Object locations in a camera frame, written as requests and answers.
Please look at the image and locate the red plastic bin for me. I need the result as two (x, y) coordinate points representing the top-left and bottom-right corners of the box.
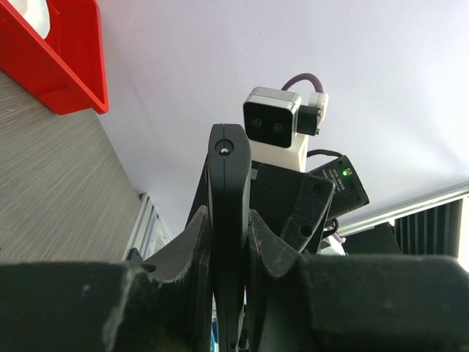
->
(1, 1), (109, 115)

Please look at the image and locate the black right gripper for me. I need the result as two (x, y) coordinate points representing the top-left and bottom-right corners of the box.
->
(186, 153), (336, 254)

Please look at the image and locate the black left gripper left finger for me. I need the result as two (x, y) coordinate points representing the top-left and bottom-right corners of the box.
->
(1, 207), (212, 351)

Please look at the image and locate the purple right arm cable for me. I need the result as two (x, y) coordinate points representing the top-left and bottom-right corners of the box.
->
(281, 73), (325, 95)

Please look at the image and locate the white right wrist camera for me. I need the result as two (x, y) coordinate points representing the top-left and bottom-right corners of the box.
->
(243, 87), (329, 172)

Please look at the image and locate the aluminium right frame post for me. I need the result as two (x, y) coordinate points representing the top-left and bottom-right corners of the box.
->
(339, 181), (468, 237)

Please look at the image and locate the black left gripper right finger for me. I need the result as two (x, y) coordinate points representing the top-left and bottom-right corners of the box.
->
(246, 211), (468, 351)

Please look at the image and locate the white paper plate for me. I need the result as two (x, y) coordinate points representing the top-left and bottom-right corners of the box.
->
(8, 0), (51, 39)

